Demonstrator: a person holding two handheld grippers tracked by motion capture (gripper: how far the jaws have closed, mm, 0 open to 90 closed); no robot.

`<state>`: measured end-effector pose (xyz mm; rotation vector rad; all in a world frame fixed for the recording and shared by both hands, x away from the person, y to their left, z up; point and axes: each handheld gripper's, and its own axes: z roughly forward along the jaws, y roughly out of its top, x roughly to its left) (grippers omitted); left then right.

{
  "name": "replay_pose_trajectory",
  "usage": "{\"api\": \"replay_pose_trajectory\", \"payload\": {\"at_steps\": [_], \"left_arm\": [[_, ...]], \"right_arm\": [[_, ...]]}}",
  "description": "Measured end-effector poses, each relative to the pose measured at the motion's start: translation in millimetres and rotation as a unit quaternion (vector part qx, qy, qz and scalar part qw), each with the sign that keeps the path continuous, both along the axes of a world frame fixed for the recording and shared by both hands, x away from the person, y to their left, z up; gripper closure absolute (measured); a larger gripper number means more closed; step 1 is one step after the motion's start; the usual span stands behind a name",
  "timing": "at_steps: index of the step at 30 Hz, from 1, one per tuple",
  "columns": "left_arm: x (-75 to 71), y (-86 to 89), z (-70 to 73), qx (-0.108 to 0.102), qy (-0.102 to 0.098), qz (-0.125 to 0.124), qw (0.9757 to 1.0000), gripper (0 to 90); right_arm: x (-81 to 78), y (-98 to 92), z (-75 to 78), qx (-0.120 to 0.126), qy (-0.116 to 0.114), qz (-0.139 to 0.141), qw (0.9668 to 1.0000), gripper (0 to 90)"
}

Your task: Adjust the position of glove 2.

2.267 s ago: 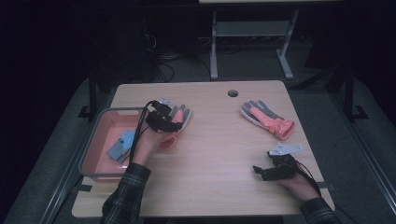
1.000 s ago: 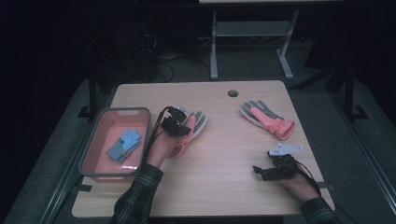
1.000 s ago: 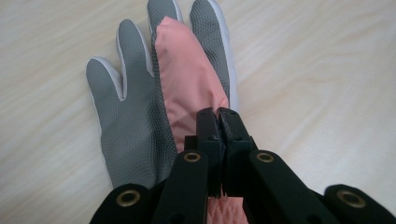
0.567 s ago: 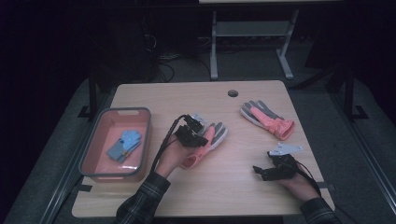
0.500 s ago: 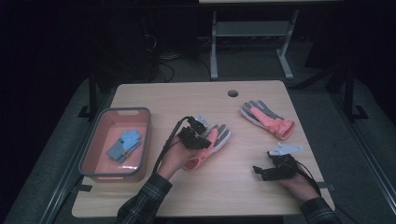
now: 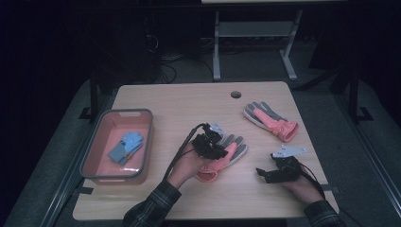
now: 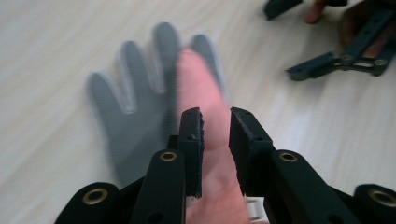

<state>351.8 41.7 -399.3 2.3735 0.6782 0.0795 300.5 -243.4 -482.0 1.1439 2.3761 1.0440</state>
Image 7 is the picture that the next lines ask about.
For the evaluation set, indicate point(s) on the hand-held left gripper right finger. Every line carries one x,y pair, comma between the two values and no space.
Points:
249,149

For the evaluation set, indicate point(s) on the pink cloth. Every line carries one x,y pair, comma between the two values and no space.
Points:
199,84

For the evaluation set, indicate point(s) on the grey glove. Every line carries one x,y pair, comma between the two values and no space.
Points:
137,124

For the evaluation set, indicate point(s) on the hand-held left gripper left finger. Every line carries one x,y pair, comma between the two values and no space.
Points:
191,149

